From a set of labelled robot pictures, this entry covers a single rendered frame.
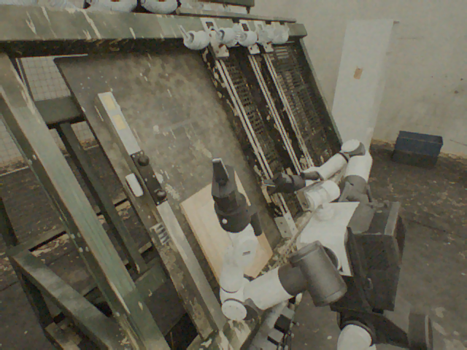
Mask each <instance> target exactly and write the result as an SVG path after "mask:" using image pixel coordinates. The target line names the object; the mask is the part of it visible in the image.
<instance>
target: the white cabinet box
mask: <svg viewBox="0 0 467 350"><path fill-rule="evenodd" d="M400 24H401V21H400V20H395V19H378V20H347V27H346V31H345V36H344V44H343V49H342V54H341V62H340V67H339V75H338V79H337V84H336V91H335V96H334V100H333V108H332V115H333V118H334V120H335V123H336V126H337V128H338V130H339V132H340V135H341V138H342V140H343V142H344V143H345V142H347V141H349V140H352V139H357V140H358V141H359V142H361V143H363V145H364V147H365V150H367V151H368V149H369V145H370V142H371V137H372V133H373V129H374V124H375V122H376V118H377V113H378V110H379V104H380V101H381V97H382V95H383V92H384V89H385V83H386V80H387V74H388V71H389V68H390V63H391V60H392V57H393V51H394V47H395V42H396V39H397V35H398V30H399V27H400Z"/></svg>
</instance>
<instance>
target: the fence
mask: <svg viewBox="0 0 467 350"><path fill-rule="evenodd" d="M108 95H110V96H111V98H112V100H113V102H114V104H115V106H116V108H117V109H113V110H110V111H109V110H108V108H107V105H106V104H105V102H104V99H103V98H102V96H108ZM93 100H94V102H95V103H96V105H97V107H98V109H99V111H100V113H101V116H102V117H103V119H104V121H105V123H106V124H107V127H108V129H109V130H110V132H111V134H112V136H113V138H114V139H115V141H116V143H117V145H118V147H119V149H120V151H121V153H122V155H123V157H124V158H125V160H126V162H127V164H128V166H129V168H130V169H131V172H132V173H134V174H135V176H136V178H137V180H138V182H139V184H140V187H141V189H142V192H143V193H142V194H143V196H144V197H145V199H146V201H147V203H148V205H149V207H150V209H151V211H152V213H153V214H154V216H155V218H156V220H157V222H158V223H163V225H164V226H165V228H166V230H167V232H168V234H169V236H170V238H171V239H170V240H169V241H168V242H169V245H170V247H171V250H172V251H173V253H174V256H175V257H176V259H177V261H178V263H179V264H180V267H181V268H182V270H183V272H184V274H185V276H186V278H187V280H188V282H189V284H190V286H191V287H192V289H193V291H194V293H195V295H196V297H197V299H198V301H199V303H200V304H199V305H200V306H201V308H202V309H203V311H204V313H205V315H206V317H207V319H208V321H209V323H210V324H211V326H212V329H213V330H218V331H221V330H222V328H223V327H224V325H225V323H226V322H227V321H228V320H227V319H226V317H225V314H224V313H223V311H222V308H221V307H220V305H219V303H218V301H217V299H216V297H215V295H214V293H213V291H212V290H211V288H210V286H209V284H208V282H207V280H206V278H205V276H204V274H203V272H202V269H201V266H200V265H199V263H198V260H197V259H196V257H195V255H194V253H193V251H192V249H191V248H190V245H189V243H188V242H187V240H186V238H185V236H184V234H183V232H182V230H181V228H180V226H179V224H178V223H177V219H176V217H175V216H174V213H173V211H172V210H171V207H170V205H169V203H168V201H165V202H164V203H162V204H161V205H159V206H156V205H155V203H154V201H153V199H152V197H151V196H150V194H149V192H148V190H147V188H146V186H145V185H144V182H143V181H142V178H141V177H140V173H139V171H138V169H137V167H136V166H135V164H134V162H133V161H132V159H131V154H134V153H135V152H138V151H140V148H139V146H138V144H137V143H136V139H135V137H134V135H133V134H132V132H131V129H130V128H129V126H128V123H127V122H126V119H125V118H124V116H123V113H122V112H121V110H120V107H119V106H118V105H117V102H116V100H115V98H114V96H113V94H112V92H107V93H99V94H97V95H96V96H95V97H94V99H93ZM118 114H120V116H121V117H122V119H123V122H124V123H125V125H126V128H125V129H122V130H120V131H119V129H118V127H117V125H116V123H115V121H114V119H113V117H112V116H115V115H118Z"/></svg>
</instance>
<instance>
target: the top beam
mask: <svg viewBox="0 0 467 350"><path fill-rule="evenodd" d="M213 19H214V21H215V24H216V26H217V28H218V29H219V28H232V27H233V26H234V25H235V23H233V21H232V19H220V18H213ZM180 26H182V27H183V29H184V30H185V32H186V33H187V32H189V31H195V32H196V33H197V32H198V31H204V28H203V26H202V24H201V21H200V20H199V17H186V16H178V15H156V14H144V13H133V12H110V11H99V10H88V9H73V8H65V7H43V6H32V5H21V4H0V50H3V51H4V52H5V53H7V55H8V57H9V58H39V57H51V56H63V55H87V54H99V53H121V52H133V51H145V50H180V49H190V48H188V47H186V46H185V43H184V37H185V34H184V33H183V32H182V30H181V28H180ZM283 27H285V30H282V31H285V32H286V30H287V29H288V28H289V30H288V31H287V34H288V39H287V41H286V42H295V41H296V40H298V39H303V38H304V37H306V36H308V34H307V32H306V29H305V27H304V24H300V23H285V25H284V26H283ZM232 29H233V28H232ZM204 32H205V31H204Z"/></svg>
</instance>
